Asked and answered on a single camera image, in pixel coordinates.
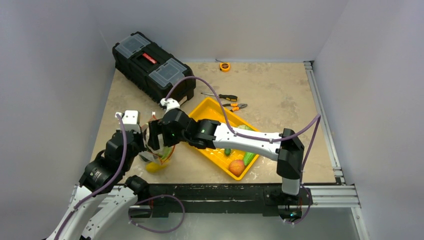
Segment clear zip top bag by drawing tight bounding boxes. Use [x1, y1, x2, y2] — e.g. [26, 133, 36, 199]
[138, 111, 175, 165]

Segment yellow corn toy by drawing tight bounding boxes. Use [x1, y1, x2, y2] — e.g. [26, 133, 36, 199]
[145, 162, 168, 174]

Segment white cauliflower toy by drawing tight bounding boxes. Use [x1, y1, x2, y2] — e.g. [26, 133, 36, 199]
[145, 128, 165, 157]

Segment green wrinkled guava toy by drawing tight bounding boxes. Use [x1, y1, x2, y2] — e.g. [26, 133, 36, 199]
[161, 146, 174, 160]

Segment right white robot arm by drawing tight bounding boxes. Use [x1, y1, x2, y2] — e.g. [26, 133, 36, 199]
[145, 108, 305, 204]

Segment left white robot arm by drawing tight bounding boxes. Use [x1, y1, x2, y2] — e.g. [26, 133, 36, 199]
[48, 130, 149, 240]

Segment black plastic toolbox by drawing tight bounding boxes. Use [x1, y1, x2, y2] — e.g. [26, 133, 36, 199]
[112, 31, 194, 104]

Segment dark green chili pepper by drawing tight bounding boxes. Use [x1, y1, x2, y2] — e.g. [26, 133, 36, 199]
[224, 148, 232, 156]

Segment green cabbage toy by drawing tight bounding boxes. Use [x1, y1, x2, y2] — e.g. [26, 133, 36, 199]
[237, 124, 255, 131]

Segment yellow plastic tray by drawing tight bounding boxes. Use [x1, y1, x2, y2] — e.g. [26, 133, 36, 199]
[188, 97, 259, 181]

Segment orange peach toy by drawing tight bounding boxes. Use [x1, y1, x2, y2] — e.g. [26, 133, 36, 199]
[228, 159, 245, 177]

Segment orange tape measure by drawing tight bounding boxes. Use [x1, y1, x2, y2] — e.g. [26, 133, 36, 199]
[215, 59, 231, 73]

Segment green cucumber toy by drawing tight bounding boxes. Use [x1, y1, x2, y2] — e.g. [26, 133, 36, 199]
[242, 152, 256, 167]

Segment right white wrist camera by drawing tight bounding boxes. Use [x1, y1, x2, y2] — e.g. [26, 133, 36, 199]
[159, 98, 180, 114]

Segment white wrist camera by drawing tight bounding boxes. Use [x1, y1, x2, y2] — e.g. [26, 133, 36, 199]
[114, 110, 141, 134]
[159, 98, 180, 114]

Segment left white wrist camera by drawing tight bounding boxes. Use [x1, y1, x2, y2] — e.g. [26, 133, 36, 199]
[114, 110, 141, 134]

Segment yellow-handled screwdriver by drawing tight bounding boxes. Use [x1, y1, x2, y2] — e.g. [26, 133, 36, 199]
[201, 92, 238, 102]

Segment orange-handled pliers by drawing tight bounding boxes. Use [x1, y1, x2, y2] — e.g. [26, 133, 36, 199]
[223, 103, 248, 112]

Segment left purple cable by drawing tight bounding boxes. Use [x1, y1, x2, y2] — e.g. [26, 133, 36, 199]
[61, 113, 186, 240]

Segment purple cable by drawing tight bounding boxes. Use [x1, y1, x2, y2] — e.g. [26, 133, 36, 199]
[164, 76, 322, 226]
[61, 113, 186, 240]

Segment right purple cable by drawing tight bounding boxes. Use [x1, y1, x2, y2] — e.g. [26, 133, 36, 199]
[164, 76, 322, 226]

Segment aluminium frame rail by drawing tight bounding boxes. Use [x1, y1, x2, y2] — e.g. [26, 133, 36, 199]
[303, 61, 370, 240]

